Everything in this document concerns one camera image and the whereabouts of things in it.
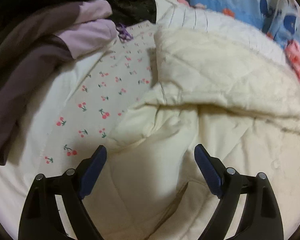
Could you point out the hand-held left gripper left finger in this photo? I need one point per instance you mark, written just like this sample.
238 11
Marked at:
95 166

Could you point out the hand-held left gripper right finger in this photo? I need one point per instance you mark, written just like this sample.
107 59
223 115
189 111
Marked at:
207 170

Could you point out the cream quilted jacket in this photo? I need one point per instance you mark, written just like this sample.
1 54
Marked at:
215 80

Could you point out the cherry print bed sheet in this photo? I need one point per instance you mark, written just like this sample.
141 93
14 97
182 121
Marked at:
102 85

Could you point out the grey and lilac garment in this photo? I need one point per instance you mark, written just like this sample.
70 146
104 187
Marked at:
20 80

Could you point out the black fuzzy garment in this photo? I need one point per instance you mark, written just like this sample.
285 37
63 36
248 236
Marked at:
132 7

